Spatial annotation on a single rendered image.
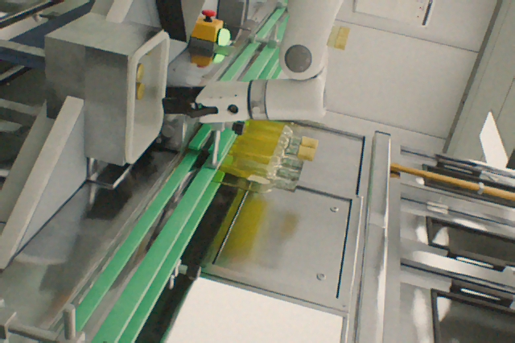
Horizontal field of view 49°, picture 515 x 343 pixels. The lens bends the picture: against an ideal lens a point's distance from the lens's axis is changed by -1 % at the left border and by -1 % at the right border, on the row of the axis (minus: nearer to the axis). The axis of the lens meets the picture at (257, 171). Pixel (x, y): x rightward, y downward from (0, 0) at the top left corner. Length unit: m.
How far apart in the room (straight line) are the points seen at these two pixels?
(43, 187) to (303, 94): 0.47
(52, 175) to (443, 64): 6.66
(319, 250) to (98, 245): 0.57
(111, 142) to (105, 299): 0.30
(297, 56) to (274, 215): 0.58
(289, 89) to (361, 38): 6.30
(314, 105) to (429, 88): 6.52
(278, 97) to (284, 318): 0.44
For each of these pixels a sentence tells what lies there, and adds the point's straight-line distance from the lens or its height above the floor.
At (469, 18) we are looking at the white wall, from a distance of 7.29.
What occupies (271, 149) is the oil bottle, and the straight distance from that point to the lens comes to 1.40.
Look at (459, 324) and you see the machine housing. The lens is 1.39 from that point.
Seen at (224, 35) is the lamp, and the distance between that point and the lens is 1.59.
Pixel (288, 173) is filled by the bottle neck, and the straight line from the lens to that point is 1.36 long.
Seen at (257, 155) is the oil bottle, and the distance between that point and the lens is 1.36.
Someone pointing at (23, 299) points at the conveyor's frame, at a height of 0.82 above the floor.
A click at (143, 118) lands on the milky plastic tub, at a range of 1.22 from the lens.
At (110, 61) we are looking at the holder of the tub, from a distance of 1.01.
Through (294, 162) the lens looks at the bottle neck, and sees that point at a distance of 1.41.
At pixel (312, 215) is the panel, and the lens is 1.47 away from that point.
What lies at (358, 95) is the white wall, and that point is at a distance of 7.55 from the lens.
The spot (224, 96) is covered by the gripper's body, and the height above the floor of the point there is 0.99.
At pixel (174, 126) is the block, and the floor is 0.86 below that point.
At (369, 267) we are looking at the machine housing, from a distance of 1.36.
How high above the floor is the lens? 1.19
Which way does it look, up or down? 6 degrees down
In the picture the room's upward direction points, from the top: 104 degrees clockwise
